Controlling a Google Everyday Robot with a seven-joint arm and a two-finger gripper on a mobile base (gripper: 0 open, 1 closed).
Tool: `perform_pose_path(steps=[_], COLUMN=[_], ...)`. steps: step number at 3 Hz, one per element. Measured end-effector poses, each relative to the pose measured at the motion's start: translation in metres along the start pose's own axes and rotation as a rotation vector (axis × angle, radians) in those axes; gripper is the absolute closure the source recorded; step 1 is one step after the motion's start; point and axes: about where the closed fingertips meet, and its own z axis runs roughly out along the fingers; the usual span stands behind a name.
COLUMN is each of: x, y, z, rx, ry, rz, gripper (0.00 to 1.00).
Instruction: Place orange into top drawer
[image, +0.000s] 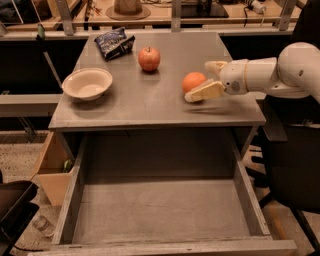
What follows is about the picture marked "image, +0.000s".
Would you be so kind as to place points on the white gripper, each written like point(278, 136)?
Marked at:
point(234, 76)

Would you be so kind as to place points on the orange fruit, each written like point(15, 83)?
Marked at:
point(192, 80)

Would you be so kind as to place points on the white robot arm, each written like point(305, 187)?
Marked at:
point(294, 74)

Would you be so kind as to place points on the grey cabinet with top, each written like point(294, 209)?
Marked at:
point(140, 99)

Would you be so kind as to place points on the open grey top drawer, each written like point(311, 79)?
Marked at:
point(162, 193)

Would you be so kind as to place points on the red apple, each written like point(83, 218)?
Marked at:
point(149, 59)

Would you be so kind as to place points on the blue chip bag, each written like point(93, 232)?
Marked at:
point(114, 43)

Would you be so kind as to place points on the tan hat on shelf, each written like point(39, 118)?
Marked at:
point(128, 10)

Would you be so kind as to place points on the black office chair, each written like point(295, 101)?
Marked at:
point(290, 143)

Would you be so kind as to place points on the white bowl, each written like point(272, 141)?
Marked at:
point(87, 84)

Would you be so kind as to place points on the wooden box on floor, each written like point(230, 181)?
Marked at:
point(49, 169)

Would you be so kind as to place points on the wooden shelf with rails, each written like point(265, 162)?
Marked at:
point(71, 17)

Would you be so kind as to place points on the black chair at left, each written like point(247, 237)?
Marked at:
point(16, 211)

